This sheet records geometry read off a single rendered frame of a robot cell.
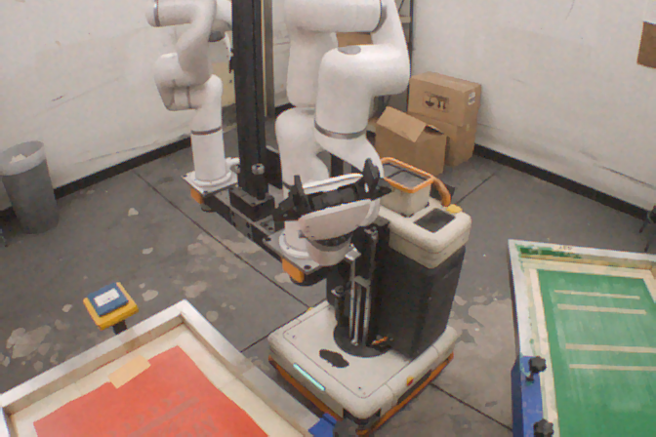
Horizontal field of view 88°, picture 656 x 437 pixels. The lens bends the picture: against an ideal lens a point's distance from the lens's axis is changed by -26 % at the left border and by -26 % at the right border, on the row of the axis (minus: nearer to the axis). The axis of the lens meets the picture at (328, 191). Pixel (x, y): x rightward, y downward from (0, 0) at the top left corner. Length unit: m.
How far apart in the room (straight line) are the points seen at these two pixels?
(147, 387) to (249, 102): 0.69
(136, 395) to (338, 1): 0.86
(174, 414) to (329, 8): 0.81
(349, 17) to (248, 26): 0.36
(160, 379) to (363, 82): 0.74
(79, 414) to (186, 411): 0.25
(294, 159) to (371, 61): 0.30
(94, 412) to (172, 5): 0.92
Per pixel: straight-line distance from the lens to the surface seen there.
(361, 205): 0.61
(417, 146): 3.63
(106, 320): 1.19
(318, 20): 0.67
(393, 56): 0.67
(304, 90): 0.79
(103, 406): 1.01
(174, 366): 1.02
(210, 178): 1.29
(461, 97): 3.91
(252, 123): 1.05
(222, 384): 0.97
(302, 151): 0.85
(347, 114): 0.66
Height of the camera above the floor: 1.73
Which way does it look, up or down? 29 degrees down
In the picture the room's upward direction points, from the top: straight up
